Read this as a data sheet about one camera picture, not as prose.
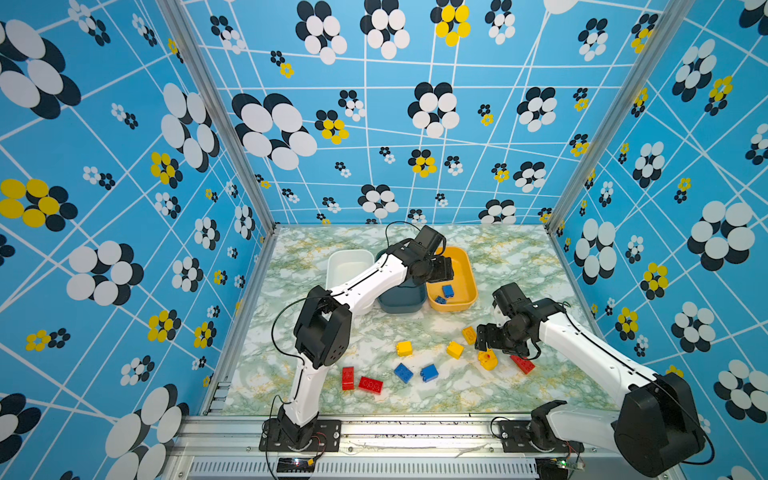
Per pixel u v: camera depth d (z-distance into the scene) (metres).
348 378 0.82
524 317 0.60
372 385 0.80
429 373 0.82
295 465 0.72
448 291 0.99
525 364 0.84
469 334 0.90
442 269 0.79
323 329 0.51
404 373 0.83
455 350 0.86
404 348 0.88
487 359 0.84
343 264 1.04
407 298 0.98
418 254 0.69
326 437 0.73
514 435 0.74
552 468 0.69
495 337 0.74
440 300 0.96
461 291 1.03
